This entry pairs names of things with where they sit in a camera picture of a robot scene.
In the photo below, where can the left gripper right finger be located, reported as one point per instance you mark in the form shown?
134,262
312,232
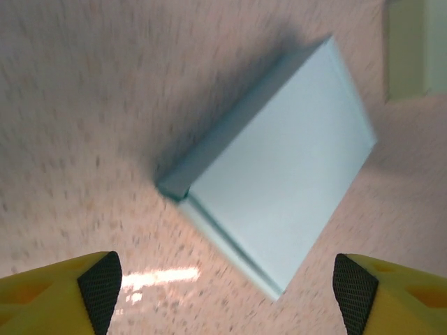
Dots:
412,300

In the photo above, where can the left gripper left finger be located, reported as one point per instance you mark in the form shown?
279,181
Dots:
42,296

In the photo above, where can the light blue paper box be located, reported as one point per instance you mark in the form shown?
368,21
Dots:
279,174

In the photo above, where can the green paper box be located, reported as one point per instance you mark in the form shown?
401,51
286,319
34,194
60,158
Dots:
415,52

